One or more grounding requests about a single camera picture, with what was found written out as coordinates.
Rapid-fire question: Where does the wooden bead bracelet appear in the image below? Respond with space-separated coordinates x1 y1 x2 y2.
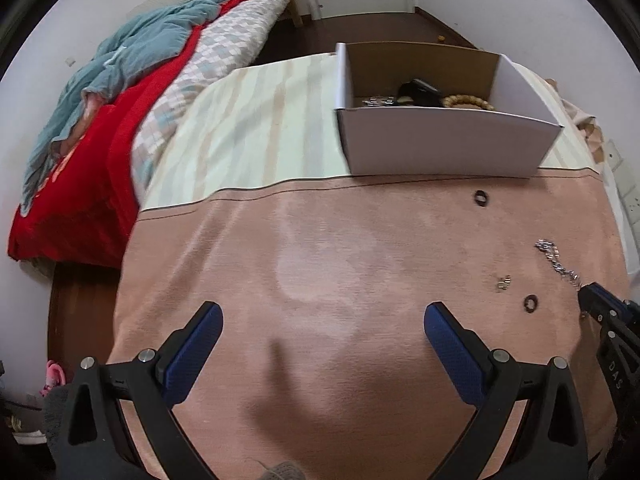
440 93 497 112

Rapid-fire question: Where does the checkered brown cloth pile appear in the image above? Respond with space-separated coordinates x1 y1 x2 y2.
546 78 605 165

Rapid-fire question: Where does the pink slipper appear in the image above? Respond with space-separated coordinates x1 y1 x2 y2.
40 360 66 398

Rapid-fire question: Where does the blue-grey quilt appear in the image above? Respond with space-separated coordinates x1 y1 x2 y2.
20 0 229 216

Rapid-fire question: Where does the white power strip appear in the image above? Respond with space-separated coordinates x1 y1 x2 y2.
604 140 640 246

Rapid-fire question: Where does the white cardboard box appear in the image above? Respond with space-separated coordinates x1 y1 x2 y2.
334 41 562 178

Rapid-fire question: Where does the pink and striped cloth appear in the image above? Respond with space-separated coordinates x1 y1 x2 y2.
110 54 629 479

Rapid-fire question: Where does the red blanket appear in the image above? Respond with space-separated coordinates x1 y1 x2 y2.
8 0 246 268

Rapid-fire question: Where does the silver crystal bracelet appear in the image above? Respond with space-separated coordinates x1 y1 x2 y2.
534 238 584 291

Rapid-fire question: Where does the checkered bed sheet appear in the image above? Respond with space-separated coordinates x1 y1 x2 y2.
131 0 291 203

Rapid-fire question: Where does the small silver earring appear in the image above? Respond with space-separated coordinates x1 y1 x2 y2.
496 275 512 292

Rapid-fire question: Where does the black wristband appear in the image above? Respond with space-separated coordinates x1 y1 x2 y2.
395 78 442 107

